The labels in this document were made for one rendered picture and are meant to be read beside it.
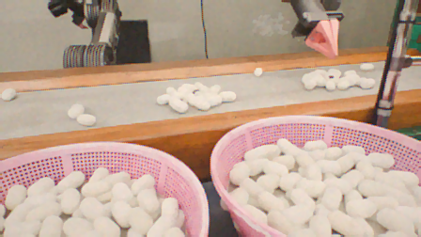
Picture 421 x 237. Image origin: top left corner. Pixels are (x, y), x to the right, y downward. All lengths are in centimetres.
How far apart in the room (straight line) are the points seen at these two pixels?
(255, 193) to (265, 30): 261
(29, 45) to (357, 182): 261
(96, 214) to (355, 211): 26
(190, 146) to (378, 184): 23
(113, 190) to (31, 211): 8
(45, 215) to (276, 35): 275
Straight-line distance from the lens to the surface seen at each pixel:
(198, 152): 43
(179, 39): 268
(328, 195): 34
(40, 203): 36
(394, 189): 38
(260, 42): 289
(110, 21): 113
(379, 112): 54
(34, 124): 57
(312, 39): 72
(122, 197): 34
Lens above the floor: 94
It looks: 23 degrees down
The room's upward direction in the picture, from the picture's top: straight up
